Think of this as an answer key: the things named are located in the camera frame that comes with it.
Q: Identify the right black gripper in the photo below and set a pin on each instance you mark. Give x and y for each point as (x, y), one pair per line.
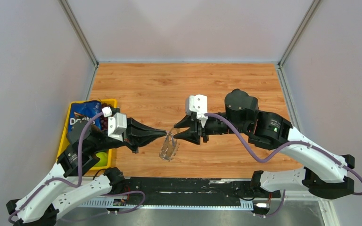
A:
(189, 121)

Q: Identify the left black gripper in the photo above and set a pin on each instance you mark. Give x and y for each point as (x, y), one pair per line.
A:
(139, 134)

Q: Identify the silver metal keyring holder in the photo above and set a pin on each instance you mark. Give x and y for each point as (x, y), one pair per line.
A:
(170, 145)

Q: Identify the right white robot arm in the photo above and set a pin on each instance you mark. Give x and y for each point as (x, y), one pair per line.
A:
(265, 134)

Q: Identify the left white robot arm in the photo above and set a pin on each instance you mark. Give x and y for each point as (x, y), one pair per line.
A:
(61, 190)

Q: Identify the dark red grape bunch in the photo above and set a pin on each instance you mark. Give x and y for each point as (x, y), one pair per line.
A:
(104, 120)

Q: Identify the yellow plastic bin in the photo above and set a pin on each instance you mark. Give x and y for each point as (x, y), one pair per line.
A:
(111, 152)

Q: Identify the green apple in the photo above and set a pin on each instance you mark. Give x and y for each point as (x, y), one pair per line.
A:
(103, 159)

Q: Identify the blue Doritos chip bag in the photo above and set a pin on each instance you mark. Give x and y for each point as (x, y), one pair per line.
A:
(82, 111)

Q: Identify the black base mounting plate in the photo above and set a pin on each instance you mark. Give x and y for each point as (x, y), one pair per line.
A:
(178, 191)

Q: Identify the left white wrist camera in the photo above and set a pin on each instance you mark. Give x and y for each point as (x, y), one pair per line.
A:
(117, 122)

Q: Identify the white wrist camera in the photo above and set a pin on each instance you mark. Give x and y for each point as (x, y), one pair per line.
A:
(117, 122)
(197, 104)

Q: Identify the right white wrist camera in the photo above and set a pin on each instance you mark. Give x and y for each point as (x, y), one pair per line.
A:
(197, 104)

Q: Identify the white slotted cable duct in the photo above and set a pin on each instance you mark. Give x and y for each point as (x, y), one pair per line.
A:
(108, 203)

